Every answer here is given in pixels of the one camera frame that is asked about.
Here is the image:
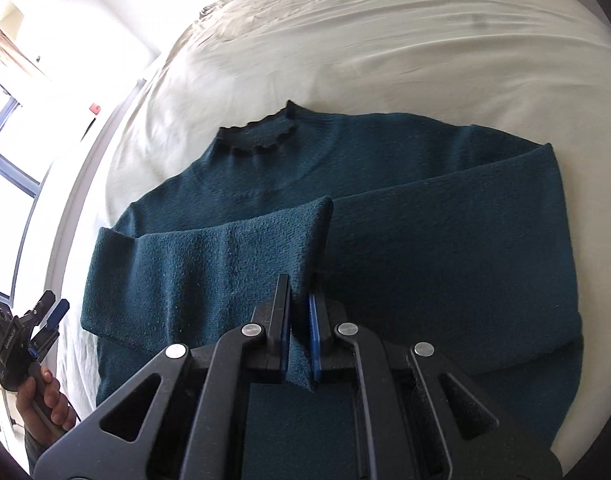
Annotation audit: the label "bed with cream sheet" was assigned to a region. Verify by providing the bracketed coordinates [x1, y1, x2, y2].
[50, 0, 611, 466]

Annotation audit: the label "beige curtain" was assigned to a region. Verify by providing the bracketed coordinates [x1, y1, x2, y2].
[0, 29, 52, 92]

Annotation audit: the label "person's left forearm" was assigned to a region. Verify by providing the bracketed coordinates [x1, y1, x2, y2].
[21, 429, 56, 477]

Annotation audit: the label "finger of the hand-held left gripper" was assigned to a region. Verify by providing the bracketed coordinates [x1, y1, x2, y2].
[34, 290, 56, 320]
[46, 299, 70, 334]

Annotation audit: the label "teal knit sweater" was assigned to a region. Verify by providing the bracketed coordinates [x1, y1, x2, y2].
[80, 100, 585, 480]

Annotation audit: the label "person's left hand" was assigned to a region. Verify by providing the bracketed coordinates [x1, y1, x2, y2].
[14, 366, 79, 437]

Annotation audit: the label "dark framed window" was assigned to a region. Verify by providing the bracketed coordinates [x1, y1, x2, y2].
[0, 67, 53, 308]

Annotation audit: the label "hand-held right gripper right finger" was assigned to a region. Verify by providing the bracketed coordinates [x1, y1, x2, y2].
[308, 287, 565, 480]

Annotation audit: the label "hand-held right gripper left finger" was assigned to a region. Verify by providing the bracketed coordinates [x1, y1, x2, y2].
[32, 274, 292, 480]

